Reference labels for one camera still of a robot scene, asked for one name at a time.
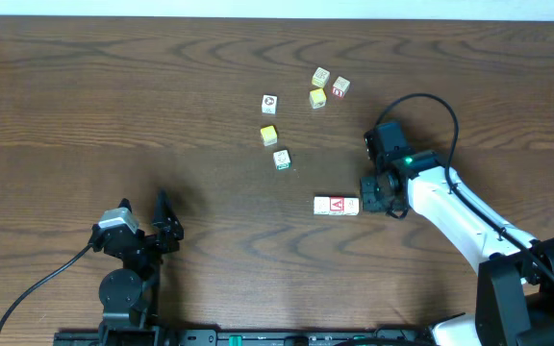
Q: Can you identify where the white block letter M ladybug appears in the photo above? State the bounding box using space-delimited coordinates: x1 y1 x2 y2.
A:
314 196 330 215

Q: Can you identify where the red bordered block rear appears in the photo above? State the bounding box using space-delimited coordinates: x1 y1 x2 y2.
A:
332 76 351 99

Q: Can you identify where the yellow top block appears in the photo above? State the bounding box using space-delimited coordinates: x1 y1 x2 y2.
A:
261 125 278 146

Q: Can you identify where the white block number 4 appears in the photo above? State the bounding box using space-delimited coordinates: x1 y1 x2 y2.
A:
343 197 360 215

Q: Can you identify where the yellow bordered block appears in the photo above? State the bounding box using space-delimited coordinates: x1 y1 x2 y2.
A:
312 67 330 88

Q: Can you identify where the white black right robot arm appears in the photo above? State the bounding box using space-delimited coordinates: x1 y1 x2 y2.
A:
361 146 554 345

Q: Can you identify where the white block with letter A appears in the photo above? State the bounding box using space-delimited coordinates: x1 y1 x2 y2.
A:
262 94 278 114

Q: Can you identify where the red block letter A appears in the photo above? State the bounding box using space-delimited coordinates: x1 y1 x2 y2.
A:
329 196 345 215

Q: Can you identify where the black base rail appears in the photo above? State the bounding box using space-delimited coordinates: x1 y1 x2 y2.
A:
52 329 435 346

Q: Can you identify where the white block with green edge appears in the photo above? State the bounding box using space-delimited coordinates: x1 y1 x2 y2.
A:
273 149 291 170

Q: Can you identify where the yellow white block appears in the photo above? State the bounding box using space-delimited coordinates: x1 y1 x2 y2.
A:
309 88 327 110

